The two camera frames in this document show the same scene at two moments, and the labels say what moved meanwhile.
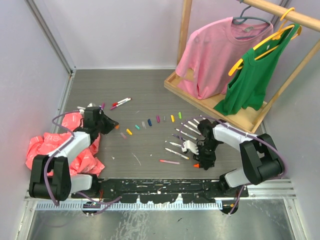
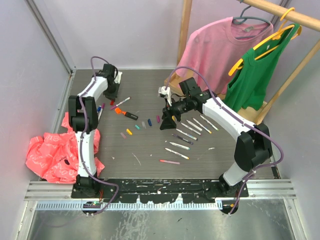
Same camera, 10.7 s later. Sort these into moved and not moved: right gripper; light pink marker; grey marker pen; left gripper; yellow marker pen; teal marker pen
Moved: right gripper; left gripper
Not moved: yellow marker pen; teal marker pen; light pink marker; grey marker pen
